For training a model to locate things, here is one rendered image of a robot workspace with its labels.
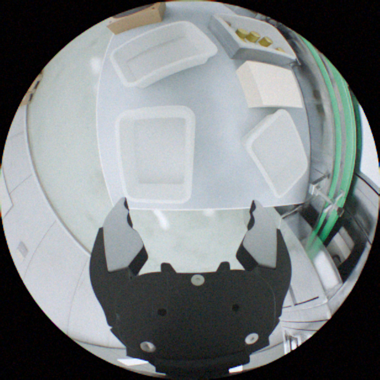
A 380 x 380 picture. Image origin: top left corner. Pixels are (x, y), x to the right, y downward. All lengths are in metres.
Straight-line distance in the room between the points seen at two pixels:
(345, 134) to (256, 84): 0.34
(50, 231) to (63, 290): 1.30
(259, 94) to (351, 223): 0.74
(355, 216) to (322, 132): 0.46
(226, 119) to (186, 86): 0.14
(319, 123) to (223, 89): 0.37
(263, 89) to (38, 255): 3.32
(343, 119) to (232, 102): 0.39
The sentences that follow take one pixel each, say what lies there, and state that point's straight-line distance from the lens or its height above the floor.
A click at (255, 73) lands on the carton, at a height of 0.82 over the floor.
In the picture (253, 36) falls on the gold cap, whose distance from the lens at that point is 0.47.
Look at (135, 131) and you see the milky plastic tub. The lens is 0.35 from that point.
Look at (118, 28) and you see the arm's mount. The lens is 0.58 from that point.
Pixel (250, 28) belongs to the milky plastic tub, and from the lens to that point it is 0.55.
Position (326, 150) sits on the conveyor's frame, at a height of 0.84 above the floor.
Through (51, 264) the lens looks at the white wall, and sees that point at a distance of 3.15.
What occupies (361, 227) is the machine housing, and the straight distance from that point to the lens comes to 0.82.
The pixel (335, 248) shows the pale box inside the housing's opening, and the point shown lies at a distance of 0.86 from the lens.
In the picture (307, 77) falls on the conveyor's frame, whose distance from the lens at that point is 0.55.
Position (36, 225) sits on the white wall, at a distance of 3.11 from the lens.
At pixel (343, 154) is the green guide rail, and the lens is 0.53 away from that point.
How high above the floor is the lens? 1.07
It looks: 61 degrees down
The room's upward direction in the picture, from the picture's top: 177 degrees clockwise
